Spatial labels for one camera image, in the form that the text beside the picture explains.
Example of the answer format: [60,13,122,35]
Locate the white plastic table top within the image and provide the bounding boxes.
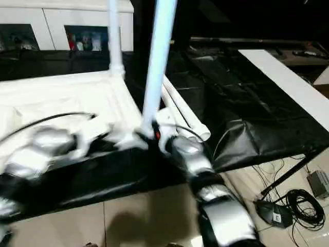
[0,70,153,168]

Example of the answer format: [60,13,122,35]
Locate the white plastic table leg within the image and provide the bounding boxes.
[160,84,196,129]
[162,74,212,143]
[139,0,178,135]
[107,0,126,78]

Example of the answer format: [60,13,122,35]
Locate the black table mat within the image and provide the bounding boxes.
[0,47,329,222]

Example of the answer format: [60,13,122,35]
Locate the black fabric covered furniture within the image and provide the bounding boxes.
[131,0,329,42]

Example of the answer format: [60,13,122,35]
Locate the long black pole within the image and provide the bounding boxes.
[189,36,329,44]

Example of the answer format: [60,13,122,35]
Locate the white glass-door cabinet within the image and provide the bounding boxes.
[0,6,135,52]

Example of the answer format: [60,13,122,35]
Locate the black tripod leg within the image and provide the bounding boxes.
[260,151,317,196]

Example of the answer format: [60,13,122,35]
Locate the white flat board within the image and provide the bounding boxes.
[237,48,329,125]

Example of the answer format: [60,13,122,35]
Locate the black flat gadget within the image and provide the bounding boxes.
[292,50,322,58]

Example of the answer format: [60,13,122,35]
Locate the grey metal floor box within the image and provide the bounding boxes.
[306,169,329,199]

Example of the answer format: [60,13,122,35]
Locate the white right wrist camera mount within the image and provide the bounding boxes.
[155,107,181,145]

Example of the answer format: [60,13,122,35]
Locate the thin black floor cables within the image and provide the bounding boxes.
[251,158,294,204]

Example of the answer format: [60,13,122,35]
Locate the black coiled cables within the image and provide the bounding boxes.
[284,188,326,230]

